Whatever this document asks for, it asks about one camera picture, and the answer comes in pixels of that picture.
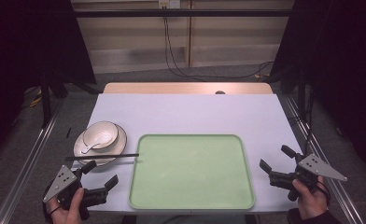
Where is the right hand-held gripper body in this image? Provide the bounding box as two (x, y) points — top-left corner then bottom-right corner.
(268, 152), (348, 203)

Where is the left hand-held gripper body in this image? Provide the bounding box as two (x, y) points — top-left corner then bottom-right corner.
(42, 164), (109, 221)

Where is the person's right hand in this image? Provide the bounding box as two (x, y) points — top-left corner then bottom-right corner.
(291, 175), (329, 220)

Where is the person's left hand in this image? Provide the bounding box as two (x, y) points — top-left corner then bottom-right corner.
(46, 188), (86, 224)

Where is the black chopstick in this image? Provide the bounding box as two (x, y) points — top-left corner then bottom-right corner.
(64, 152), (140, 161)

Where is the white ceramic spoon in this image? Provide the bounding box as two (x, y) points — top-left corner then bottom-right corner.
(80, 141), (102, 155)

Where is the white bowl with dark rim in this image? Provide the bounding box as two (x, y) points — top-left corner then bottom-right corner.
(82, 120), (120, 150)

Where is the white plate with dark rim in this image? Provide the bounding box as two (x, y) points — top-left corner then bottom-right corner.
(73, 123), (128, 167)

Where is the black metal stand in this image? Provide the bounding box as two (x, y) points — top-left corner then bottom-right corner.
(39, 72), (53, 129)
(297, 67), (307, 120)

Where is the light green plastic tray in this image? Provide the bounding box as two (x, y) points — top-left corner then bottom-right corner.
(128, 133), (256, 211)

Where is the white table mat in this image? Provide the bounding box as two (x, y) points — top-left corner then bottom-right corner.
(71, 92), (304, 216)

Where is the black curtain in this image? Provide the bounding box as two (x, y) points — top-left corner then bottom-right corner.
(269, 0), (366, 180)
(0, 0), (97, 169)

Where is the light wooden table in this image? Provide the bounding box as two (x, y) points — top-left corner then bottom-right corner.
(103, 81), (275, 95)

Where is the black horizontal bar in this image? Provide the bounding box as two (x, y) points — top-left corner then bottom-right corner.
(73, 8), (293, 19)

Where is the aluminium rail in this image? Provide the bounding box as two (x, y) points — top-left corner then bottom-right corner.
(0, 98), (64, 224)
(284, 96), (366, 224)

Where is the yellow cable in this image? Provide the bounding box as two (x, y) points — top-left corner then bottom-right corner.
(28, 89), (44, 108)

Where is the black cable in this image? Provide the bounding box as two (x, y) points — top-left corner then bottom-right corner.
(162, 7), (275, 80)

